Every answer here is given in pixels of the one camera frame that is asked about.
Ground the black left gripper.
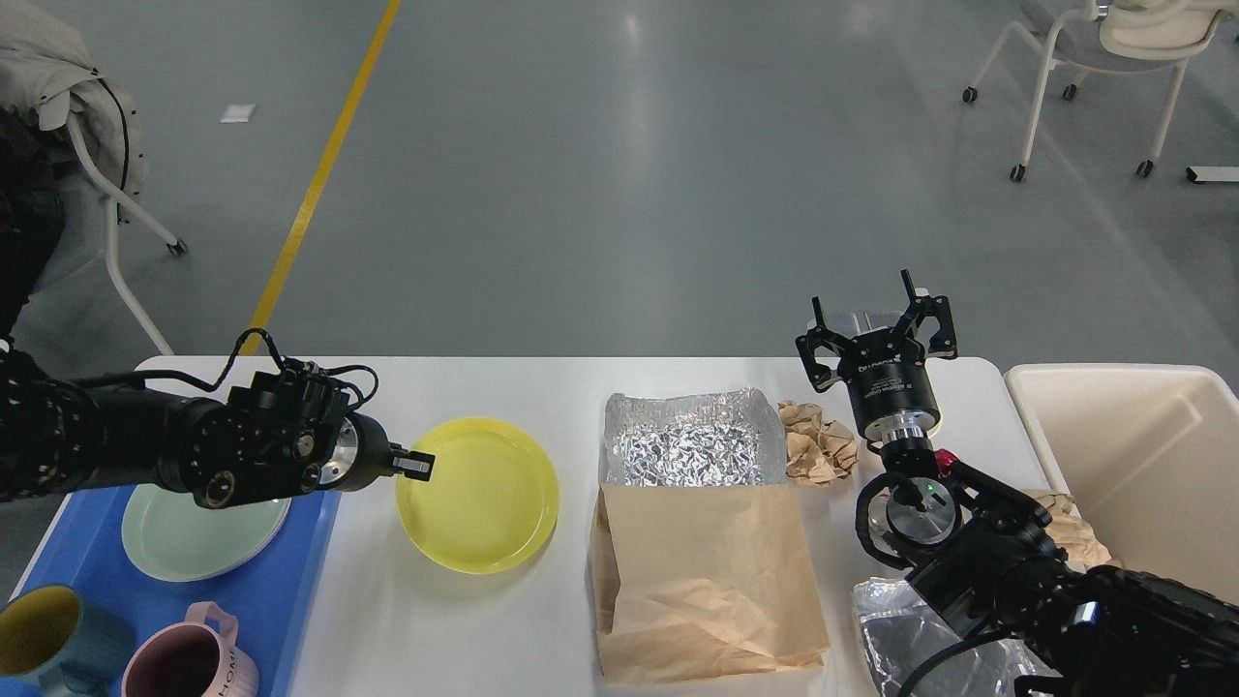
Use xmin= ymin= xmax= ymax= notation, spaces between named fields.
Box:
xmin=318 ymin=413 xmax=437 ymax=493

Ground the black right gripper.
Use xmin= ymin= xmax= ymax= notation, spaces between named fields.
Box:
xmin=797 ymin=270 xmax=960 ymax=443

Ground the yellow plastic plate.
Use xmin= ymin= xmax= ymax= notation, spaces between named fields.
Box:
xmin=395 ymin=416 xmax=560 ymax=574

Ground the pink mug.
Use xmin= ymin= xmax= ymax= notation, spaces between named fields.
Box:
xmin=121 ymin=600 xmax=260 ymax=696

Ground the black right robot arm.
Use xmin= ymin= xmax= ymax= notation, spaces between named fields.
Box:
xmin=794 ymin=270 xmax=1238 ymax=696

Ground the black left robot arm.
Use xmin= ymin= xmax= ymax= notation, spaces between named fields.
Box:
xmin=1 ymin=329 xmax=436 ymax=510

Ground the crumpled brown paper ball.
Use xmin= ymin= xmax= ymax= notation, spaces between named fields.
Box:
xmin=777 ymin=400 xmax=860 ymax=487

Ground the silver foil tray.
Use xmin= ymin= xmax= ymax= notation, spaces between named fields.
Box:
xmin=598 ymin=387 xmax=788 ymax=487

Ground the blue plastic tray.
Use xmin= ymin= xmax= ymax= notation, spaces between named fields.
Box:
xmin=2 ymin=487 xmax=341 ymax=696

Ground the pale green plate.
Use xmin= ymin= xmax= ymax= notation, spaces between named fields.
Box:
xmin=121 ymin=484 xmax=291 ymax=583

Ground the crumpled brown paper wad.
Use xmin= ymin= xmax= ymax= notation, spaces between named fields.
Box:
xmin=1023 ymin=490 xmax=1124 ymax=572

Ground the crumpled foil sheet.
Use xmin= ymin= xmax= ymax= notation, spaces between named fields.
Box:
xmin=852 ymin=578 xmax=1058 ymax=696

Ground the beige plastic bin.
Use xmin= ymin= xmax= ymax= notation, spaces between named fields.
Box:
xmin=1005 ymin=363 xmax=1238 ymax=603

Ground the brown paper bag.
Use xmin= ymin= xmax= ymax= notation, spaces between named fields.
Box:
xmin=589 ymin=485 xmax=831 ymax=685

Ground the white floor bar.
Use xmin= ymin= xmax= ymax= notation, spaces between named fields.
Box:
xmin=1184 ymin=165 xmax=1239 ymax=184

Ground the white rolling chair right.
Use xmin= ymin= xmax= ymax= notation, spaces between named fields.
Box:
xmin=961 ymin=1 xmax=1237 ymax=184

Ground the white chair left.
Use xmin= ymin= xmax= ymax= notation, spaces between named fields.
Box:
xmin=66 ymin=113 xmax=190 ymax=357

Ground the blue yellow mug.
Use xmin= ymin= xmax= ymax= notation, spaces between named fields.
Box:
xmin=1 ymin=584 xmax=136 ymax=696

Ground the person in black clothes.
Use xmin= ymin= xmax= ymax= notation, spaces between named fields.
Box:
xmin=1 ymin=111 xmax=66 ymax=343

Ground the white jacket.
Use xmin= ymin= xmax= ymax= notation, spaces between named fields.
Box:
xmin=1 ymin=1 xmax=149 ymax=202

